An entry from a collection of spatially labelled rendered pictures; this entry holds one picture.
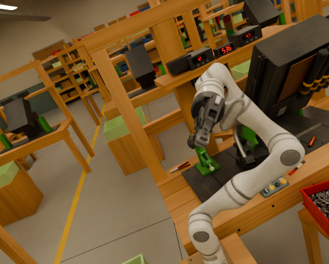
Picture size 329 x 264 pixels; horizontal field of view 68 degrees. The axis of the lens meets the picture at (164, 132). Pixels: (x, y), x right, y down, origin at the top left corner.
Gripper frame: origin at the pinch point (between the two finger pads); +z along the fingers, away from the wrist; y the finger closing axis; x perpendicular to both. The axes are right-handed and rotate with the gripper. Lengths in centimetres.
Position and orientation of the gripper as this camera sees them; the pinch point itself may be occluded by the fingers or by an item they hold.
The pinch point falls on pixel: (202, 138)
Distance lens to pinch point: 45.8
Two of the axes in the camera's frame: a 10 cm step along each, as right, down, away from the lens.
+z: -2.3, 5.2, -8.2
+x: 9.1, 4.1, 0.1
